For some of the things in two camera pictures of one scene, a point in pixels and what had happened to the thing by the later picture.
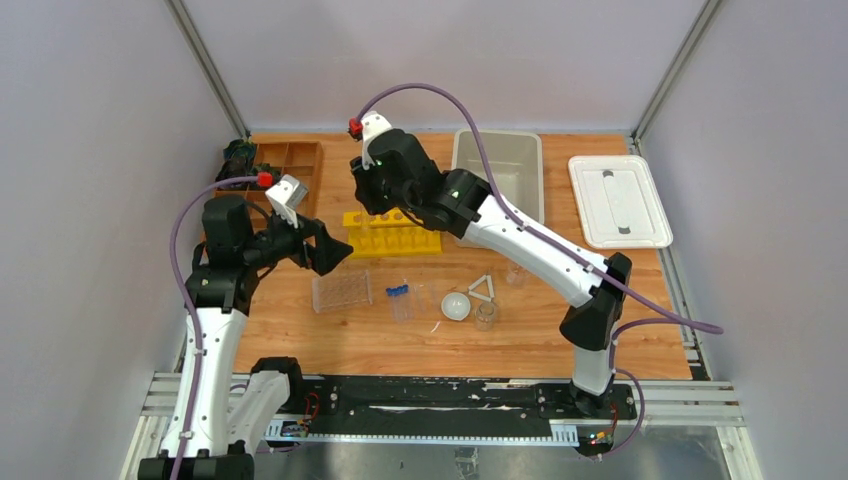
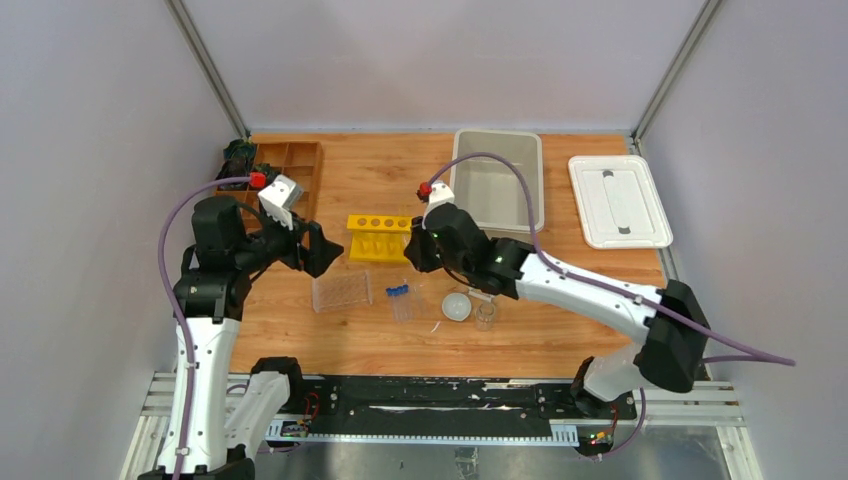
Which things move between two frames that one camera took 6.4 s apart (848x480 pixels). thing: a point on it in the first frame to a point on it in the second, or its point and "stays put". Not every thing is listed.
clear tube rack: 342,290 stays put
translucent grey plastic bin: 515,162 stays put
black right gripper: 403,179 to 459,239
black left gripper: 311,243 stays put
